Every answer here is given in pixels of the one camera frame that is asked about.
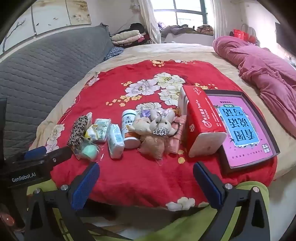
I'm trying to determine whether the pink quilt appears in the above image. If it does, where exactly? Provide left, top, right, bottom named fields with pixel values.
left=213, top=36, right=296, bottom=139

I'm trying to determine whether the green white wipes packet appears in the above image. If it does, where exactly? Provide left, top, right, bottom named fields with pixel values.
left=94, top=118, right=112, bottom=143

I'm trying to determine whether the black television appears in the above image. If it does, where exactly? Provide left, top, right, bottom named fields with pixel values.
left=275, top=22, right=296, bottom=58

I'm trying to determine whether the floral wall painting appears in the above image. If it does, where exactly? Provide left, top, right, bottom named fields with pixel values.
left=0, top=0, right=92, bottom=56

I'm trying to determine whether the red tissue box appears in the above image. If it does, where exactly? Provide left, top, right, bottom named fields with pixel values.
left=178, top=85, right=228, bottom=158

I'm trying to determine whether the grey sock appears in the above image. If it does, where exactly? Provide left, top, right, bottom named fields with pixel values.
left=67, top=112, right=93, bottom=149

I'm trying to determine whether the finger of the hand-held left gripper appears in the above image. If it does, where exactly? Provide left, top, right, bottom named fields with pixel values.
left=44, top=146, right=74, bottom=167
left=23, top=146, right=48, bottom=161

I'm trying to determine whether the yellow cartoon packet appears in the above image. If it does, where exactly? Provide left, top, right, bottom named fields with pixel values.
left=84, top=124, right=100, bottom=142

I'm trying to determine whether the window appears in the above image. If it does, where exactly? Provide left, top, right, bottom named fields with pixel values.
left=153, top=0, right=214, bottom=26

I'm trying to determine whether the blue patterned cloth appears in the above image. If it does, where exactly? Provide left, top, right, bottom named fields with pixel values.
left=103, top=46, right=125, bottom=62

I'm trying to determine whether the pink book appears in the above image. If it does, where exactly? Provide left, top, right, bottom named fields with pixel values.
left=208, top=96, right=274, bottom=167

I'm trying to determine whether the pink face mask packet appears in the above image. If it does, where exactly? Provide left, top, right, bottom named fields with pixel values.
left=165, top=115, right=188, bottom=154

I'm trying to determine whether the beige bed cover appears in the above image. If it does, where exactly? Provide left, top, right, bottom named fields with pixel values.
left=29, top=43, right=296, bottom=181

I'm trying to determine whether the brown patterned blanket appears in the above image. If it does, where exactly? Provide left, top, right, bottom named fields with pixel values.
left=194, top=24, right=214, bottom=36

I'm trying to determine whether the red floral blanket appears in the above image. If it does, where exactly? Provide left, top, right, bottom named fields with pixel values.
left=43, top=60, right=278, bottom=210

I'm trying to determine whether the grey clothes heap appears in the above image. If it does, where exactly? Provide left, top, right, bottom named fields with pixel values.
left=159, top=22, right=196, bottom=37

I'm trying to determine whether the grey quilted headboard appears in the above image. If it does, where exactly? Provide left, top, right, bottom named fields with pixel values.
left=0, top=24, right=115, bottom=160

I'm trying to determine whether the green sponge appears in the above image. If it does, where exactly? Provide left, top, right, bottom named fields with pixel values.
left=75, top=139, right=103, bottom=163

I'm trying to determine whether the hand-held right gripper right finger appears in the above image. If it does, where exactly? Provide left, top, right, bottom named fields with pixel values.
left=193, top=161, right=271, bottom=241

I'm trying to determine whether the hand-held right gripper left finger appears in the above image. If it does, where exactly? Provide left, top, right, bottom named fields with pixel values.
left=24, top=162, right=101, bottom=241

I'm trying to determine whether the pale blue tissue packet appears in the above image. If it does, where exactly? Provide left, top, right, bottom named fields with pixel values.
left=107, top=124, right=125, bottom=159

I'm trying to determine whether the pile of folded clothes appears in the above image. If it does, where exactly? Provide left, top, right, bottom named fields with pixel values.
left=111, top=23, right=153, bottom=48

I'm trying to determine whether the white sheer curtain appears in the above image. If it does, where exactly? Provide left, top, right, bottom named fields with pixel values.
left=139, top=0, right=162, bottom=44

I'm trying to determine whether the beige plush bunny toy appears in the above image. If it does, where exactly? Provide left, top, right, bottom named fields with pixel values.
left=128, top=109, right=178, bottom=160

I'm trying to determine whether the white pill bottle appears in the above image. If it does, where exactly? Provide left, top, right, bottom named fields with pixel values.
left=121, top=109, right=141, bottom=149

